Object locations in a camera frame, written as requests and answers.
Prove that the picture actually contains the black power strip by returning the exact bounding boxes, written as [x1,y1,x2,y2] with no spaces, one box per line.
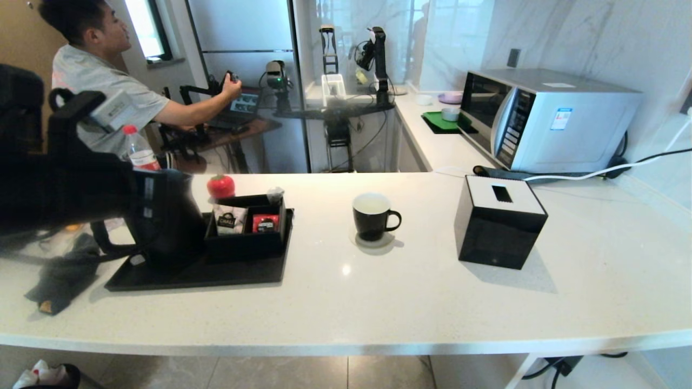
[473,165,595,182]

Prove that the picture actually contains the black electric kettle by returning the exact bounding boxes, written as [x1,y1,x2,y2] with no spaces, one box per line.
[91,169,207,272]

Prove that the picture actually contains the black rectangular serving tray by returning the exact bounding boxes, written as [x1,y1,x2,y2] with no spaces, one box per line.
[104,209,295,292]

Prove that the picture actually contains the bin with white rubbish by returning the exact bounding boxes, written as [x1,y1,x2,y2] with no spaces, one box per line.
[12,359,82,389]

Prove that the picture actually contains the black tissue box white lid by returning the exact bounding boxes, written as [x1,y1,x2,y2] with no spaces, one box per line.
[454,175,548,270]

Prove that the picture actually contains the green tray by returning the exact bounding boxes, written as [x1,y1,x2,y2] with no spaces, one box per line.
[422,111,476,135]

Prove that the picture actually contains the dark grey cloth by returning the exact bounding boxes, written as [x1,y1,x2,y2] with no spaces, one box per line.
[24,233,102,316]

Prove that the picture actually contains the white packet with black logo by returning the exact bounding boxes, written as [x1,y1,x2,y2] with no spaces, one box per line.
[214,205,248,236]

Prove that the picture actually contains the clear water bottle red cap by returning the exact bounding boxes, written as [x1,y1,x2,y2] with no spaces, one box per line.
[122,125,162,172]

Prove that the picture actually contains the silver microwave oven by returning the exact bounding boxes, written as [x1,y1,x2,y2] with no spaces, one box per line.
[457,69,643,175]

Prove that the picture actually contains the black laptop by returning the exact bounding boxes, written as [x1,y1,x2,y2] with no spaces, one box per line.
[208,86,264,130]

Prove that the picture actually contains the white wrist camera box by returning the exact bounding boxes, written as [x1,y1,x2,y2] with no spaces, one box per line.
[89,91,139,133]

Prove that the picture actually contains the black white robot joint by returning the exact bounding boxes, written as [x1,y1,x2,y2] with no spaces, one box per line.
[354,27,394,106]

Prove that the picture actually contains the dark framed window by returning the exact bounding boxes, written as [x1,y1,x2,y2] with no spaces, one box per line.
[124,0,174,64]

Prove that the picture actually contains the black mug white inside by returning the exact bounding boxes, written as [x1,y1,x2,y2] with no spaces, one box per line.
[352,193,402,242]

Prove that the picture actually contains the black upright bracket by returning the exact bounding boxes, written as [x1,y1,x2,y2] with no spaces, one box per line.
[319,24,340,75]

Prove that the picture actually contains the man in grey t-shirt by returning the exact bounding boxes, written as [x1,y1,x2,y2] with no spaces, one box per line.
[38,0,243,158]

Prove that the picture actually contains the black microwave cable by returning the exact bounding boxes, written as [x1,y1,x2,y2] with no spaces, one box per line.
[608,131,692,173]

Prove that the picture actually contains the brown wooden desk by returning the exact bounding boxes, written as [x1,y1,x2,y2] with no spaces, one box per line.
[189,118,283,173]

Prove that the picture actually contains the black compartment box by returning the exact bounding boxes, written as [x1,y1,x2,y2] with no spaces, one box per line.
[204,194,287,260]

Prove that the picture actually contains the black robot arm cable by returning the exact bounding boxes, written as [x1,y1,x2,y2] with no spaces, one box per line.
[0,246,128,266]

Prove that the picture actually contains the red snack packet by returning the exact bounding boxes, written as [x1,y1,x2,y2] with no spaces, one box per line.
[252,214,280,234]

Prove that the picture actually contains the black plug and cable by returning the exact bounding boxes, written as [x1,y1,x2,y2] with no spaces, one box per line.
[522,354,630,389]

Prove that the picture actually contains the red tomato shaped timer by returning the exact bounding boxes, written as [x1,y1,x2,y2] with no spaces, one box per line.
[207,174,236,200]

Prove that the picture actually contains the round pale coaster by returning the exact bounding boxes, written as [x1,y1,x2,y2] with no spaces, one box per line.
[349,230,396,250]

